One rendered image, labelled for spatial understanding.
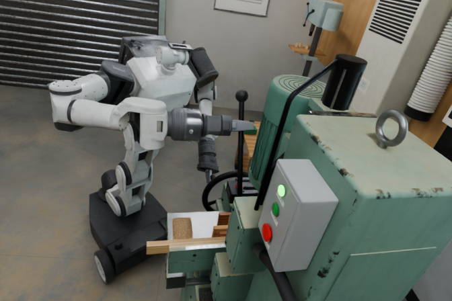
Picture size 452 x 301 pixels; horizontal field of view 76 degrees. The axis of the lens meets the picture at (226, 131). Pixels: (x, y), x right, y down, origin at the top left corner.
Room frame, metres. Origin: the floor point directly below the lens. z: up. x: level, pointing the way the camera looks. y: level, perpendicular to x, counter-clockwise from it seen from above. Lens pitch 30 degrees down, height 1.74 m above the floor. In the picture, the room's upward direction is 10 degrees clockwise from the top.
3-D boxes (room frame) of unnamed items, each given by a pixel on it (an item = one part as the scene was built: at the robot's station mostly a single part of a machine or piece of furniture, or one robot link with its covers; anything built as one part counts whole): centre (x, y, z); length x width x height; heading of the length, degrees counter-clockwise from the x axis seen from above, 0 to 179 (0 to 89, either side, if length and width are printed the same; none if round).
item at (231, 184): (0.89, -0.11, 0.99); 0.13 x 0.11 x 0.06; 106
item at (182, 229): (0.72, 0.09, 0.91); 0.10 x 0.07 x 0.02; 16
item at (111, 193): (1.41, 0.59, 0.28); 0.21 x 0.20 x 0.13; 46
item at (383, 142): (0.43, -0.26, 1.55); 0.06 x 0.02 x 0.07; 16
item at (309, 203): (0.36, -0.13, 1.40); 0.10 x 0.06 x 0.16; 16
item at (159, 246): (0.67, -0.08, 0.92); 0.55 x 0.02 x 0.04; 106
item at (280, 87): (0.70, -0.18, 1.35); 0.18 x 0.18 x 0.31
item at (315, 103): (0.57, -0.22, 1.54); 0.08 x 0.08 x 0.17; 16
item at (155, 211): (1.38, 0.57, 0.19); 0.64 x 0.52 x 0.33; 46
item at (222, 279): (0.48, -0.08, 1.02); 0.09 x 0.07 x 0.12; 106
